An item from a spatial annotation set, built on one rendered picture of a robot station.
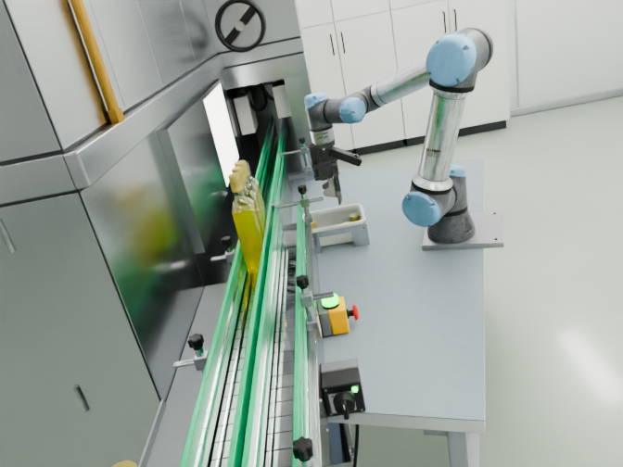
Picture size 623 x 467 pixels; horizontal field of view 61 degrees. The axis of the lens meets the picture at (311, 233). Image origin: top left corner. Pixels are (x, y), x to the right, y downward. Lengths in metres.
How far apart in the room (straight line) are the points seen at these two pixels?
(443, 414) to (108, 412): 0.66
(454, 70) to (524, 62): 4.74
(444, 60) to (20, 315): 1.07
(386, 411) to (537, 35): 5.30
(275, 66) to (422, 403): 1.70
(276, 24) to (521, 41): 3.97
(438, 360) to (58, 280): 0.80
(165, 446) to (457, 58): 1.05
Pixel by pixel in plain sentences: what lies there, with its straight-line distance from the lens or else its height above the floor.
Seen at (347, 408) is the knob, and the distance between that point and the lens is 1.10.
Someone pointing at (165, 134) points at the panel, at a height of 1.31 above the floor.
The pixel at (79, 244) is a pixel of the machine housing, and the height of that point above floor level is 1.24.
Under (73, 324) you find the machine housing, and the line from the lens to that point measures 1.06.
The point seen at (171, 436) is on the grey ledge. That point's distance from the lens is 1.05.
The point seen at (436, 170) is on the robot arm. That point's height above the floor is 1.05.
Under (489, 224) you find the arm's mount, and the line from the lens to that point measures 1.82.
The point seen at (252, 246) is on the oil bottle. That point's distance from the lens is 1.45.
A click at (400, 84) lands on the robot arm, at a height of 1.26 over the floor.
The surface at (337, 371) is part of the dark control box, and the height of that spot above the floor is 0.84.
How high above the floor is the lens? 1.54
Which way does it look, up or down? 24 degrees down
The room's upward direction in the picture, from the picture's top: 12 degrees counter-clockwise
